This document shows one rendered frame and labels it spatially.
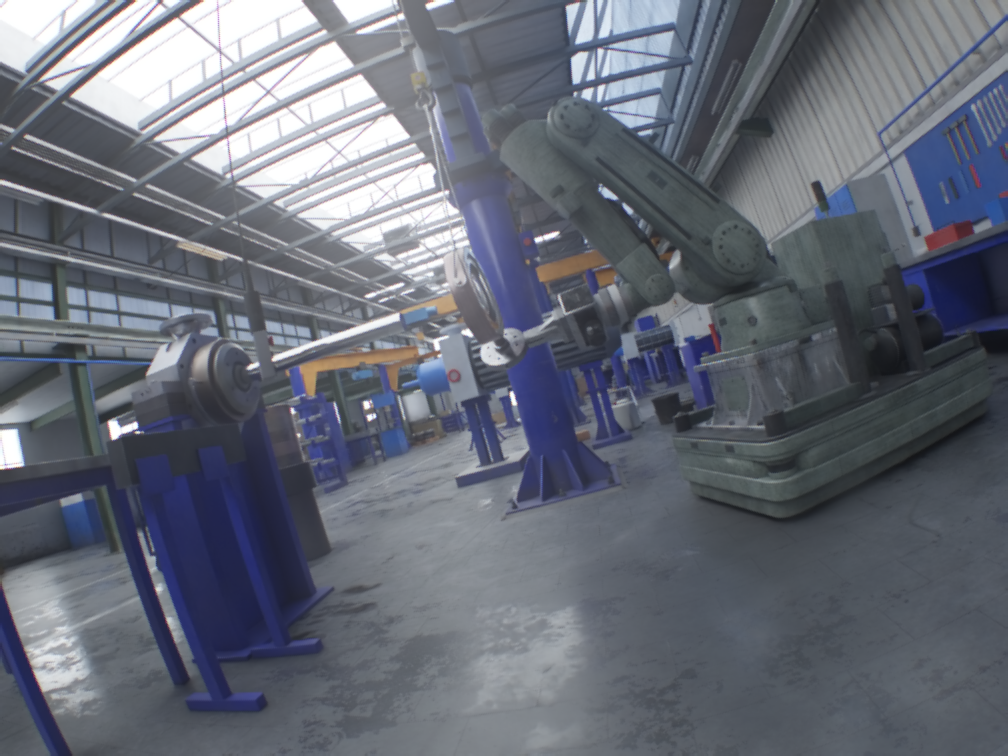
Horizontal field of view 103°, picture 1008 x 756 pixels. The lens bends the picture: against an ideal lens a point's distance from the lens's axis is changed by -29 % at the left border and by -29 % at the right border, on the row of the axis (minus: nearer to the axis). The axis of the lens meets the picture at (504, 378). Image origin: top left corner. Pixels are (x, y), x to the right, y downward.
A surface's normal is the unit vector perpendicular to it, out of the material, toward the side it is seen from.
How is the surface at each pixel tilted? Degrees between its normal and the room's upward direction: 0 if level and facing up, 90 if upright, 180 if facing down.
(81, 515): 90
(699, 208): 90
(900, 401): 90
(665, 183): 90
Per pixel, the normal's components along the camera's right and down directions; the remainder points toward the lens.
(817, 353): 0.10, -0.07
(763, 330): -0.52, -0.25
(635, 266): -0.17, 0.09
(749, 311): -0.56, 0.12
